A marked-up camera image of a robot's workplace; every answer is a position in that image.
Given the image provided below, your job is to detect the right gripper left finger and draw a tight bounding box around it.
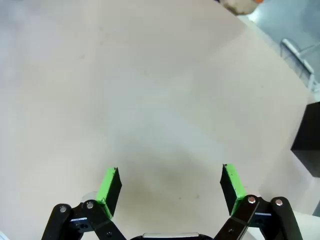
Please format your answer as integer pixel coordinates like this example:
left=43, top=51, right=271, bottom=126
left=41, top=166, right=128, bottom=240

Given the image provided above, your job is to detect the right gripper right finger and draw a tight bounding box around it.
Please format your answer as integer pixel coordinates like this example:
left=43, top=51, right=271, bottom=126
left=213, top=163, right=305, bottom=240

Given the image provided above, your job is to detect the black open-top box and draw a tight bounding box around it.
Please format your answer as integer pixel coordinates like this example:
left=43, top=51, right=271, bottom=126
left=290, top=101, right=320, bottom=179

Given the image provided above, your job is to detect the white table with metal legs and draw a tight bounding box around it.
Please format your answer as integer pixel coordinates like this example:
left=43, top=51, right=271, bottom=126
left=280, top=38, right=320, bottom=94

